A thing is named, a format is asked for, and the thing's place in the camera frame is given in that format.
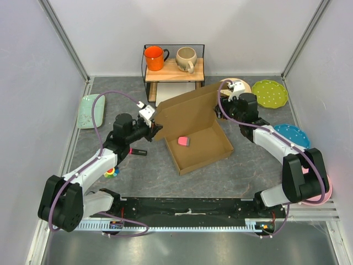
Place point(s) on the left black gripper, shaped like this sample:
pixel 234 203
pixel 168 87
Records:
pixel 151 131

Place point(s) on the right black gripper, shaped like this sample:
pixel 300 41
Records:
pixel 225 104

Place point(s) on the pink heart toy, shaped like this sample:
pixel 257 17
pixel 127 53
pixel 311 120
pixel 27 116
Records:
pixel 184 141

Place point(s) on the brown cardboard box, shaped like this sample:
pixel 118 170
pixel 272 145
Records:
pixel 192 114

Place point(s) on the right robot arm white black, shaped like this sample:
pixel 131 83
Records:
pixel 304 177

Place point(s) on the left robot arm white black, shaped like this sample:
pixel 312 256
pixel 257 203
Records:
pixel 64 202

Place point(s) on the beige floral plate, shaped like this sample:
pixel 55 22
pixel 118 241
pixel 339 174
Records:
pixel 245 88

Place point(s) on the pink black highlighter marker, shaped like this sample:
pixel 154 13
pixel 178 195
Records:
pixel 138 152

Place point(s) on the green dotted plate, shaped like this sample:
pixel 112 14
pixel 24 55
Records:
pixel 270 94

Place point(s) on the white square plate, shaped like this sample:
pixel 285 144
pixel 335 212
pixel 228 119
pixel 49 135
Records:
pixel 169 90

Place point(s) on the mint green divided tray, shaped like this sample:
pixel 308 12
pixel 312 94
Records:
pixel 84 118

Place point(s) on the beige ceramic mug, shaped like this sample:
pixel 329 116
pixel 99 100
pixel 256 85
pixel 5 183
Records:
pixel 186 59

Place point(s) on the blue dotted plate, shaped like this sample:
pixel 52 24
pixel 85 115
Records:
pixel 294 134

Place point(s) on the orange enamel mug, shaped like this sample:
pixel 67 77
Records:
pixel 155 57

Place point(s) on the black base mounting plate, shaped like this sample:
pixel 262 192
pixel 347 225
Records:
pixel 138 207

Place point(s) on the pink plate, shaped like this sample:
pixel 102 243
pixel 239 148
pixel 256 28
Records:
pixel 313 201

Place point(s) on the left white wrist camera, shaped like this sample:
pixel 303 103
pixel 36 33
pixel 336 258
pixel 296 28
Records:
pixel 147 112

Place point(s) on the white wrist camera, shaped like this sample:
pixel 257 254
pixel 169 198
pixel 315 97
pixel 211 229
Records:
pixel 236 87
pixel 147 112

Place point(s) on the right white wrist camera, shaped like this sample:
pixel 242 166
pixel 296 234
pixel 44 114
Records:
pixel 236 87

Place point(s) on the black wire wooden shelf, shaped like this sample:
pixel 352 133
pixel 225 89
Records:
pixel 170 71

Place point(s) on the grey slotted cable duct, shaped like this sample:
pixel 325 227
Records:
pixel 109 225

